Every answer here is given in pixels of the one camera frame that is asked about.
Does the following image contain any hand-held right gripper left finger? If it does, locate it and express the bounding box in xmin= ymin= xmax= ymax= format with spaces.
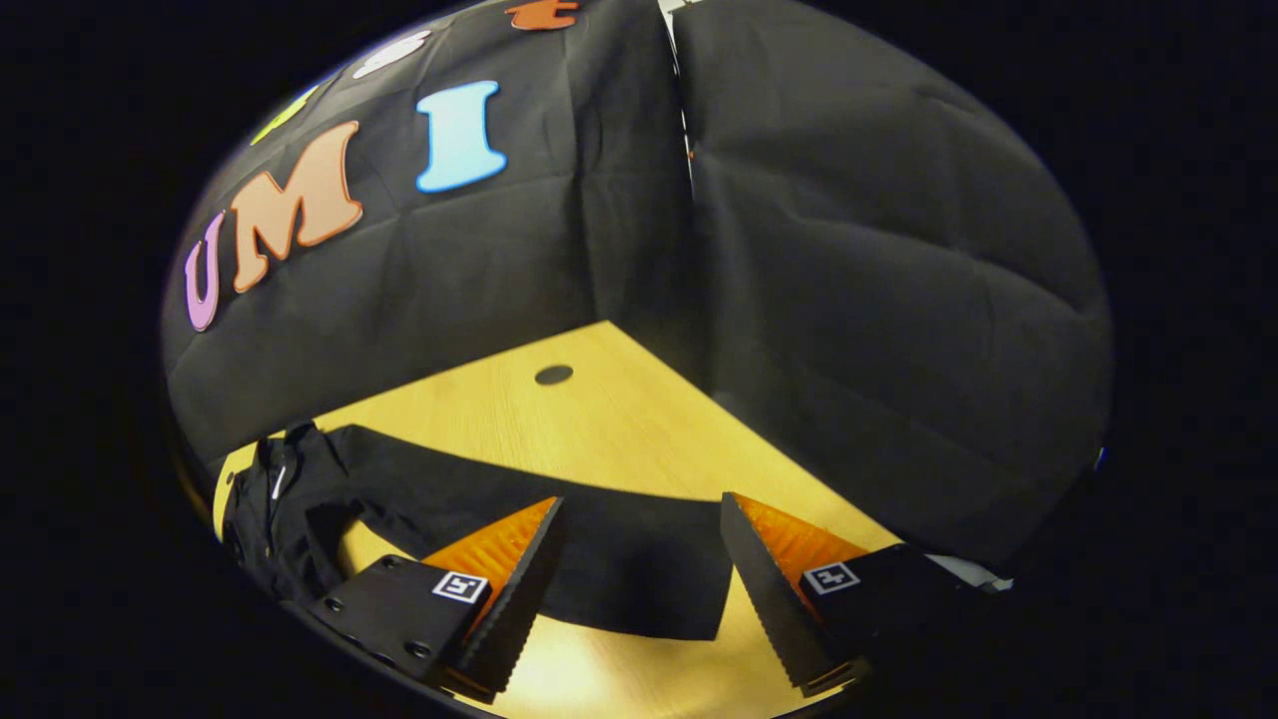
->
xmin=305 ymin=496 xmax=567 ymax=703

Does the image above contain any black backdrop cloth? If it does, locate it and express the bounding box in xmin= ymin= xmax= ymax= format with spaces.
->
xmin=160 ymin=0 xmax=1114 ymax=572

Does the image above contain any black buttoned shirt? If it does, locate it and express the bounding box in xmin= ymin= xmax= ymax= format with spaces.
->
xmin=220 ymin=419 xmax=735 ymax=642

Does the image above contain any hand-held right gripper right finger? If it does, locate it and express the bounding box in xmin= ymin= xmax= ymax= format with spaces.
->
xmin=719 ymin=491 xmax=989 ymax=698

